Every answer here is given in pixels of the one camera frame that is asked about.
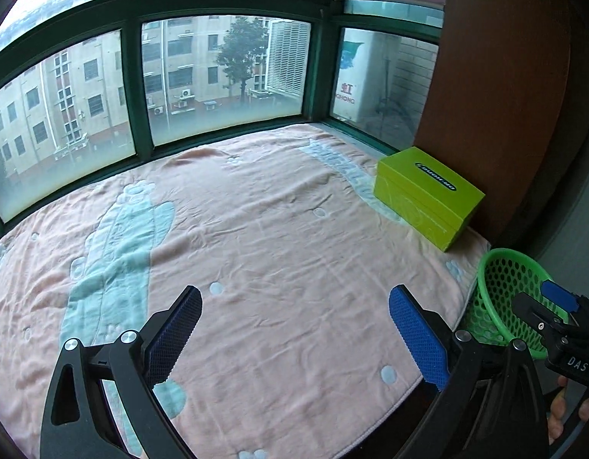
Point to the brown wooden panel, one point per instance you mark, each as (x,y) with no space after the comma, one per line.
(490,81)

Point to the green window frame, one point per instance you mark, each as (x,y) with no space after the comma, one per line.
(136,81)

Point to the apartment building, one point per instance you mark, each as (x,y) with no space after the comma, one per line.
(84,95)

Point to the person's right hand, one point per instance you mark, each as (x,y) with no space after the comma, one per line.
(569,406)

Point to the pink printed blanket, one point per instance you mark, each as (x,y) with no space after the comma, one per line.
(275,272)

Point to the tree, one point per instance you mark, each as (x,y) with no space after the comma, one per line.
(241,52)

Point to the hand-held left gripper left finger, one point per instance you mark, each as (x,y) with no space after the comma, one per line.
(172,334)

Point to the green cardboard box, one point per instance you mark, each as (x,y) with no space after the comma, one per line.
(418,186)

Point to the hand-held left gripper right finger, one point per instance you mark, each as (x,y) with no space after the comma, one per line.
(418,339)

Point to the green perforated plastic basket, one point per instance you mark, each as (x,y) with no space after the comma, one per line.
(499,287)

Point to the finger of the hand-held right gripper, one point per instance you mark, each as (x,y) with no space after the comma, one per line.
(559,296)
(533,313)

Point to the white louvred shutter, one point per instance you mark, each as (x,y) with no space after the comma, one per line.
(287,57)

